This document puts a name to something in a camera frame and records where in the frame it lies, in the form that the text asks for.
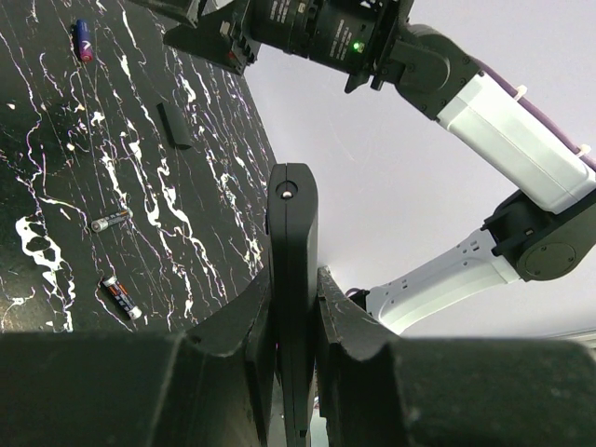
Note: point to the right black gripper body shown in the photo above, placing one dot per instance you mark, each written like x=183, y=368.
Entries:
x=346, y=36

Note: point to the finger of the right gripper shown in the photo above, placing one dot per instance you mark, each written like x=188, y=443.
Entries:
x=206, y=39
x=186, y=12

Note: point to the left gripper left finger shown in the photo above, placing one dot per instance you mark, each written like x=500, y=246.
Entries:
x=208, y=386

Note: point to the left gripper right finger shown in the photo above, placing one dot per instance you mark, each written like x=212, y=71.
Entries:
x=378, y=389

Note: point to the black remote battery cover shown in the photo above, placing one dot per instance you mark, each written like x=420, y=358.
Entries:
x=175, y=126

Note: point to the blue purple battery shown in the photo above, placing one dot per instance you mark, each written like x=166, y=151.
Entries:
x=83, y=41

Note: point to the black remote control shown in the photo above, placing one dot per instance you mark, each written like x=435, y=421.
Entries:
x=292, y=226

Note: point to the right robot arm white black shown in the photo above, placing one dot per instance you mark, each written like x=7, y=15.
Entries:
x=540, y=233

